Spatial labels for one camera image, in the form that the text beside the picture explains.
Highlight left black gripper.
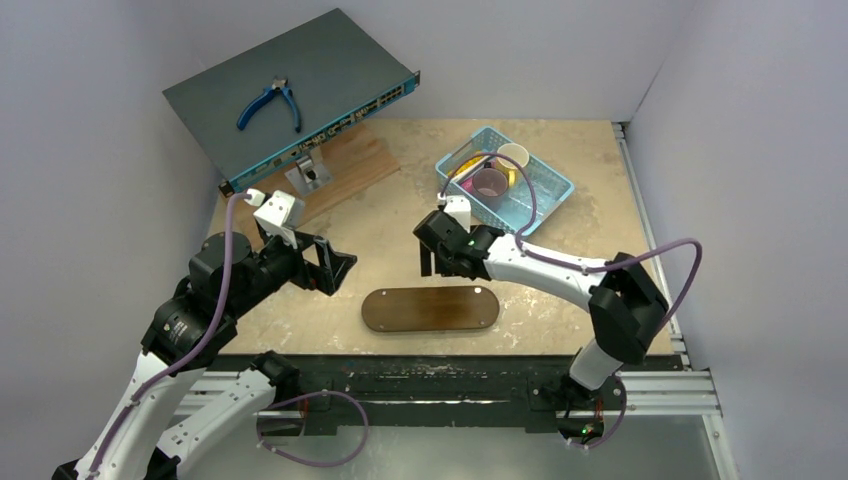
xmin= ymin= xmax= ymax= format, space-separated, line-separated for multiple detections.
xmin=228 ymin=223 xmax=356 ymax=316

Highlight dark wooden oval tray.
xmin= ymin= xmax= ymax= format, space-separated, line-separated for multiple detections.
xmin=361 ymin=286 xmax=500 ymax=333

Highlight purple translucent cup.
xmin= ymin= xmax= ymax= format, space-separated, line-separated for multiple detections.
xmin=471 ymin=168 xmax=509 ymax=205

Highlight light blue plastic basket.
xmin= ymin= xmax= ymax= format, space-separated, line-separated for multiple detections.
xmin=435 ymin=126 xmax=575 ymax=237

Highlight yellow mug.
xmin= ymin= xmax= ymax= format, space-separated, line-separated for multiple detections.
xmin=493 ymin=143 xmax=529 ymax=188

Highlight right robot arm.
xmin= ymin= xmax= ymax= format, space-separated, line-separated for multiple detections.
xmin=413 ymin=209 xmax=669 ymax=408

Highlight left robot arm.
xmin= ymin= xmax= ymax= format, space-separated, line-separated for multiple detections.
xmin=53 ymin=232 xmax=357 ymax=479

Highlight yellow toothpaste tube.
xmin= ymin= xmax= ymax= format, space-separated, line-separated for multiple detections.
xmin=449 ymin=151 xmax=488 ymax=181

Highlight wooden base board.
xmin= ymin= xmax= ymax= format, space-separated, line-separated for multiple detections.
xmin=233 ymin=124 xmax=400 ymax=247

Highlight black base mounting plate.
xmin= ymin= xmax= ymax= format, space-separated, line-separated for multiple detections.
xmin=259 ymin=354 xmax=681 ymax=440

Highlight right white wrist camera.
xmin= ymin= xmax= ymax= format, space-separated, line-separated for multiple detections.
xmin=437 ymin=193 xmax=472 ymax=232

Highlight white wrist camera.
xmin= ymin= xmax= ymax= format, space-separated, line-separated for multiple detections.
xmin=437 ymin=193 xmax=472 ymax=232
xmin=253 ymin=190 xmax=305 ymax=250

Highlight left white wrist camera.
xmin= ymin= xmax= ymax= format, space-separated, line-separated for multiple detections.
xmin=253 ymin=190 xmax=305 ymax=250

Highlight metal stand bracket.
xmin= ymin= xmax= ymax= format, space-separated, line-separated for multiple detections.
xmin=285 ymin=147 xmax=334 ymax=196

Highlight lower purple base cable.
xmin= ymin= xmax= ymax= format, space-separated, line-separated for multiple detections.
xmin=255 ymin=389 xmax=370 ymax=469

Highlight blue handled pliers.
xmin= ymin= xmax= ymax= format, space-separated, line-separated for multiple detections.
xmin=236 ymin=76 xmax=303 ymax=134

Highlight grey network switch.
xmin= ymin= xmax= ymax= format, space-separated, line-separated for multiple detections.
xmin=163 ymin=8 xmax=420 ymax=196

